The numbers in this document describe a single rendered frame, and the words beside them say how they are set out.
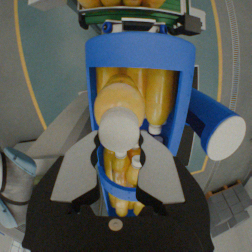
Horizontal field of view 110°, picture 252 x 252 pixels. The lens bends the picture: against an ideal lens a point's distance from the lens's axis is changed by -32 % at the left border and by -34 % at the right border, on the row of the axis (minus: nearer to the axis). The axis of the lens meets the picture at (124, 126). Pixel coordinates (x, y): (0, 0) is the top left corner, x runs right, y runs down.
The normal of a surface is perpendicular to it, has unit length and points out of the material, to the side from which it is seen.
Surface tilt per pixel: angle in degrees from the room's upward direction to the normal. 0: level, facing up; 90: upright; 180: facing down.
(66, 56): 0
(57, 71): 0
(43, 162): 0
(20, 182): 64
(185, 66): 30
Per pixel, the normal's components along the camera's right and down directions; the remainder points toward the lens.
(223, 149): 0.01, 0.49
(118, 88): -0.05, -0.73
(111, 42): -0.46, 0.43
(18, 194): 0.77, 0.13
